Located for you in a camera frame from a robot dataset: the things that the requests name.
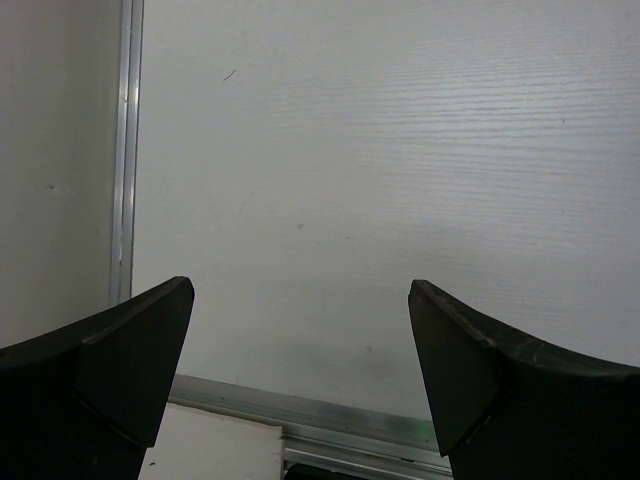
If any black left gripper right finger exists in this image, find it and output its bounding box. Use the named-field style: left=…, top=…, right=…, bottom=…
left=408, top=280, right=639, bottom=479

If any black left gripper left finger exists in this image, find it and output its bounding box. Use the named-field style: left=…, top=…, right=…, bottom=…
left=1, top=276, right=194, bottom=479

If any aluminium front table rail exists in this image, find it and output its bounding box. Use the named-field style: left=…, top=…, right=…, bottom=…
left=169, top=375, right=453, bottom=479

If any aluminium table rail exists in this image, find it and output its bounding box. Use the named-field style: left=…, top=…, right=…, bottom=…
left=169, top=375, right=453, bottom=479
left=109, top=0, right=144, bottom=305

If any aluminium left table rail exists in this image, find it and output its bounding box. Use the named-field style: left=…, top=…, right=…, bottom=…
left=109, top=0, right=144, bottom=305

